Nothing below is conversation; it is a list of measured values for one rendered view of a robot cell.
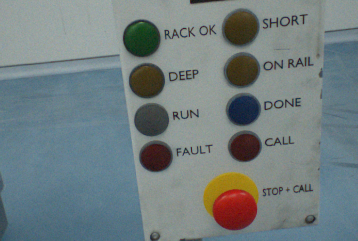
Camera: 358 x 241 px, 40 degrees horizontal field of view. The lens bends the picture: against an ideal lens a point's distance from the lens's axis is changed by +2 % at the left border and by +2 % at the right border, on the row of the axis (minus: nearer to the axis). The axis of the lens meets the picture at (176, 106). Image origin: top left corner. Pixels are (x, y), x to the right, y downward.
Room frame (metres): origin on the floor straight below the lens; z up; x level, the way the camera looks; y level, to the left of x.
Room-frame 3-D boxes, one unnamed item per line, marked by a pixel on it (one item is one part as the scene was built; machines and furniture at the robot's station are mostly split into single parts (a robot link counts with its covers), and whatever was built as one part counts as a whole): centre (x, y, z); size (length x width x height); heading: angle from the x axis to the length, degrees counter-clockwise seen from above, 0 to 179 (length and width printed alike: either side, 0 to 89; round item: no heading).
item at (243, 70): (0.38, -0.06, 1.09); 0.03 x 0.01 x 0.03; 92
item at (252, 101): (0.38, -0.06, 1.06); 0.03 x 0.01 x 0.03; 92
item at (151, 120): (0.37, 0.02, 1.06); 0.03 x 0.01 x 0.03; 92
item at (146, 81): (0.37, 0.02, 1.09); 0.03 x 0.01 x 0.03; 92
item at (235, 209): (0.37, -0.04, 0.97); 0.04 x 0.04 x 0.04; 2
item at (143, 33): (0.37, 0.02, 1.13); 0.03 x 0.01 x 0.03; 92
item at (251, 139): (0.38, -0.06, 1.02); 0.03 x 0.01 x 0.03; 92
